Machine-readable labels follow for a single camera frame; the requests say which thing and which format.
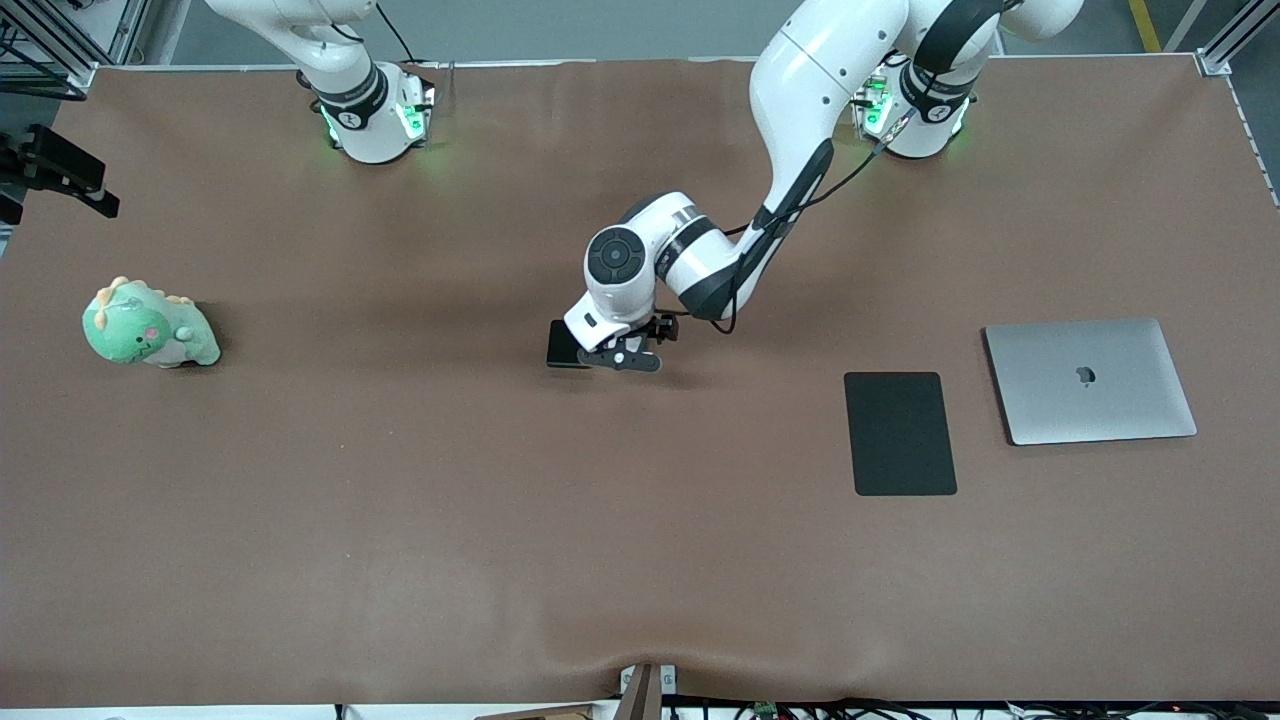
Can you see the silver laptop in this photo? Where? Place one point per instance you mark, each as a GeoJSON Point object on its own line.
{"type": "Point", "coordinates": [1090, 385]}

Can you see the green dinosaur plush toy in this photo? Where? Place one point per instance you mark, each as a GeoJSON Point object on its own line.
{"type": "Point", "coordinates": [140, 330]}

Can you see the aluminium frame post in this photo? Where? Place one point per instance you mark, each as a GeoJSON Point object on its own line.
{"type": "Point", "coordinates": [1222, 50]}
{"type": "Point", "coordinates": [78, 78]}

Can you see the small green circuit board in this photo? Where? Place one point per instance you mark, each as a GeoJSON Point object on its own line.
{"type": "Point", "coordinates": [767, 711]}

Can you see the black mouse pad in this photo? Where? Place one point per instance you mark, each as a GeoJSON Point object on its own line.
{"type": "Point", "coordinates": [900, 435]}

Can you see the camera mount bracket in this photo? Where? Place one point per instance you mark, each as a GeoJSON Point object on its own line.
{"type": "Point", "coordinates": [640, 695]}

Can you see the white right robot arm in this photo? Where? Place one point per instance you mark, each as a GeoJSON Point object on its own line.
{"type": "Point", "coordinates": [365, 120]}

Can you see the black phone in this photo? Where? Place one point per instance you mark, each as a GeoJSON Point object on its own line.
{"type": "Point", "coordinates": [560, 350]}

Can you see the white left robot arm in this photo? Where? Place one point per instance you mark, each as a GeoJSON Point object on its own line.
{"type": "Point", "coordinates": [800, 90]}

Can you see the brown table cover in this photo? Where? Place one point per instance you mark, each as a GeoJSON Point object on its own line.
{"type": "Point", "coordinates": [640, 520]}

